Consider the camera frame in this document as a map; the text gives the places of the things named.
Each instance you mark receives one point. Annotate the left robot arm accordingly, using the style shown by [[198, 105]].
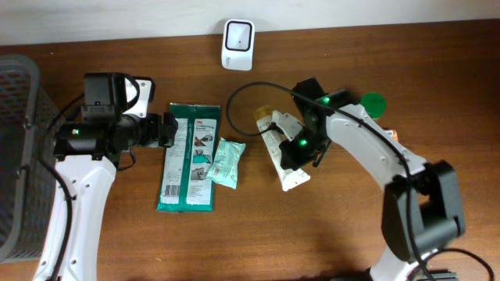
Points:
[[114, 120]]

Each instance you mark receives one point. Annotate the white barcode scanner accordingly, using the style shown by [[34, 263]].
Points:
[[238, 45]]

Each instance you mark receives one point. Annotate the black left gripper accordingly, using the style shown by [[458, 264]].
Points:
[[169, 129]]

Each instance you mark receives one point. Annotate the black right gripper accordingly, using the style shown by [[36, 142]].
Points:
[[296, 157]]

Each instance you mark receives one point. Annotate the green glove package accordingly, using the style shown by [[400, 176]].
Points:
[[185, 186]]

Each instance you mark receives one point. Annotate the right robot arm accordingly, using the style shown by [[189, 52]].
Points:
[[422, 208]]

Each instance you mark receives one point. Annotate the grey plastic mesh basket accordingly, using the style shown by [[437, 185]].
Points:
[[27, 187]]

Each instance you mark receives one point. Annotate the green lid jar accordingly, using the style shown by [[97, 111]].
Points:
[[374, 103]]

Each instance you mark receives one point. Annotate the white cream tube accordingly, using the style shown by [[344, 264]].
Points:
[[264, 117]]

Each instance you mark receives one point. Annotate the light green wipes pack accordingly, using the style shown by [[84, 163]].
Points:
[[224, 169]]

